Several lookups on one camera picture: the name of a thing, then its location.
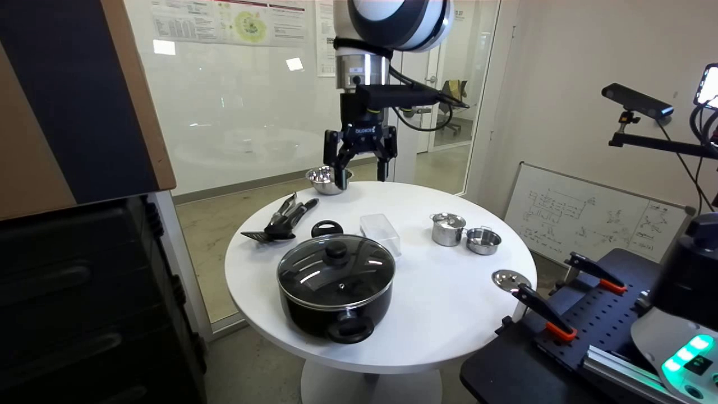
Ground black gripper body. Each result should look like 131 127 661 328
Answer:
321 110 398 162

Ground glass pot lid black knob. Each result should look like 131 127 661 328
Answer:
276 231 396 308

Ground small flat steel lid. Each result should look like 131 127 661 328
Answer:
488 268 536 296

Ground steel mixing bowl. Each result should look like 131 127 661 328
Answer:
305 163 355 197

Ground tall small steel lidded pot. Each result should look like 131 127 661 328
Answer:
428 212 469 249

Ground black spatula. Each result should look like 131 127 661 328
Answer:
240 195 321 248

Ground office chair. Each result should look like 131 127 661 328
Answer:
439 76 472 120

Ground low small open steel pot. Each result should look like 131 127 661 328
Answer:
465 227 504 258

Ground black cooking pot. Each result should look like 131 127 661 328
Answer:
276 217 396 346

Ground whiteboard with drawings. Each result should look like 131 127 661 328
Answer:
502 162 695 269

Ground black robot cart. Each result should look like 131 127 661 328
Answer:
457 245 718 404

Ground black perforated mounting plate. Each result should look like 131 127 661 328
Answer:
523 248 678 378

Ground large cardboard box black stripe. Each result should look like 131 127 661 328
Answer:
0 0 180 225

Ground black cabinet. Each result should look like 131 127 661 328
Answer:
0 195 208 404

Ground glowing white light panel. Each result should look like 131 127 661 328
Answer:
690 60 718 112

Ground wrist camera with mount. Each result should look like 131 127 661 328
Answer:
347 81 453 112

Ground black-handled metal tongs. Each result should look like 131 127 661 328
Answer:
263 191 310 231

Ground wall poster with green circle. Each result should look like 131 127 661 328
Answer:
149 0 311 50

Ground white table pedestal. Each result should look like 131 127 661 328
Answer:
297 358 445 404

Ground black clamp orange handle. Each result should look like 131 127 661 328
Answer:
512 282 581 349
562 252 631 296

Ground black camera on stand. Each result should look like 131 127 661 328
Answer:
598 81 718 162

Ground aluminium rail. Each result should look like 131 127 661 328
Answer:
581 346 678 404

